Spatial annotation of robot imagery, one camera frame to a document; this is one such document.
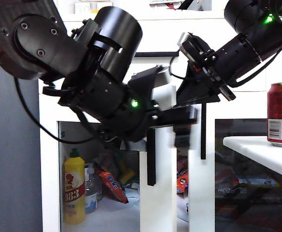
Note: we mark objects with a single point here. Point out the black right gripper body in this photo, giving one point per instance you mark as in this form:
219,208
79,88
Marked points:
203,89

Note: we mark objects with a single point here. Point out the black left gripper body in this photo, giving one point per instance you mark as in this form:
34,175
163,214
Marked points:
177,116

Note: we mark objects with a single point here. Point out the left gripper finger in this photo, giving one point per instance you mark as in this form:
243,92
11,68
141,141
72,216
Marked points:
183,136
137,145

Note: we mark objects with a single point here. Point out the white glass cabinet door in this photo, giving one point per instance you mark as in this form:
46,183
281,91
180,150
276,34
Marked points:
155,205
201,193

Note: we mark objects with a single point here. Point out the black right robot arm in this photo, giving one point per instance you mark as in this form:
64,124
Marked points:
252,24

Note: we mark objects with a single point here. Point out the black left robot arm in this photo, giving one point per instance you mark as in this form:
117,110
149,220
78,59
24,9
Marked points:
34,43

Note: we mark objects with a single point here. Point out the white cabinet body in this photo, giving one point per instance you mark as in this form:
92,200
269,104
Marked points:
160,15

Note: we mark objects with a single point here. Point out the orange snack bag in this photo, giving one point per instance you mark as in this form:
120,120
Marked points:
182,178

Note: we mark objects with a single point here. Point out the orange snack packet blue print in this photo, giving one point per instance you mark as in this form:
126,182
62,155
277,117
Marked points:
114,186

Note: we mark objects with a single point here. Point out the white drawer front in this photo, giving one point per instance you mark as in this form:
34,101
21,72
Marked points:
276,72
160,36

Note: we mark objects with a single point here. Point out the clear plastic water bottle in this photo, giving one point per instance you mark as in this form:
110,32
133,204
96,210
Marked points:
91,198

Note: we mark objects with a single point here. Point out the crumpled white plastic bag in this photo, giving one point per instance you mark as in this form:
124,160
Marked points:
183,207

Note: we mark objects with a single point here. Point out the yellow detergent bottle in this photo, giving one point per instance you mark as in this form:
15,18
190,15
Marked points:
74,193

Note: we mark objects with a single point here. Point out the white side table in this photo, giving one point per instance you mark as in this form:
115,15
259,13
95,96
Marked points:
264,149

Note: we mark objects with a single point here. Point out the grey partition panel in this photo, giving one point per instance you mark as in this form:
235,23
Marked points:
10,157

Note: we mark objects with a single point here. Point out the orange fruit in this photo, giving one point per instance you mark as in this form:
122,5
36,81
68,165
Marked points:
94,11

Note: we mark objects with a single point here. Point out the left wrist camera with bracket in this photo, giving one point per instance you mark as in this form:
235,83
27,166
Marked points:
163,77

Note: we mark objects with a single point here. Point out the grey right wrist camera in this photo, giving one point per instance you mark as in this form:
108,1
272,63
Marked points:
188,46

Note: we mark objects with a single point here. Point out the white wall switch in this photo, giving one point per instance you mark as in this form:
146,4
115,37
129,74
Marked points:
82,8
103,5

